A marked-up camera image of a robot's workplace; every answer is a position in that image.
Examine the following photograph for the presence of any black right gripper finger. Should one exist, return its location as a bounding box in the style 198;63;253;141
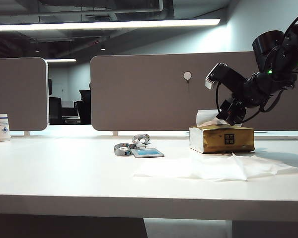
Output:
215;108;229;121
225;114;240;126

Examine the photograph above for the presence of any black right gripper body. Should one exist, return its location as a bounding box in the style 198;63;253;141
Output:
221;95;247;122

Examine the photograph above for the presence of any gold tissue pack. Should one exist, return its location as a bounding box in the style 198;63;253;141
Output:
188;124;255;154

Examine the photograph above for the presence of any large flat white tissue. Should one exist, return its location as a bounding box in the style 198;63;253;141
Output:
133;152;298;182

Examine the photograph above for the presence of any blue white ID card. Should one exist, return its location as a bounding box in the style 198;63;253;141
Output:
130;148;165;159

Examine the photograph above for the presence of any wide brown desk partition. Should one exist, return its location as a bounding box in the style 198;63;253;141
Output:
90;51;298;132

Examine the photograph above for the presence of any long ceiling light strip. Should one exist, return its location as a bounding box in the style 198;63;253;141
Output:
0;18;221;32

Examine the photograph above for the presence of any black office chair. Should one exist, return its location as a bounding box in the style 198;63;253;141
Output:
49;97;63;125

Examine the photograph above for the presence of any narrow brown desk partition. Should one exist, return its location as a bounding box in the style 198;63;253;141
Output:
0;57;49;132

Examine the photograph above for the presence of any black camera cable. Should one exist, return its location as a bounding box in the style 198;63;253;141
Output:
215;81;262;124

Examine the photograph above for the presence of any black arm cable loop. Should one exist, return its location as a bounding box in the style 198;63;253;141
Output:
259;90;283;113

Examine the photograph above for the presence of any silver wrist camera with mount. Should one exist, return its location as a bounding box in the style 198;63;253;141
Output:
205;62;246;97

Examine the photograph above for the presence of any grey printed lanyard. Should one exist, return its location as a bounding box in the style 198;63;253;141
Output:
113;133;151;157

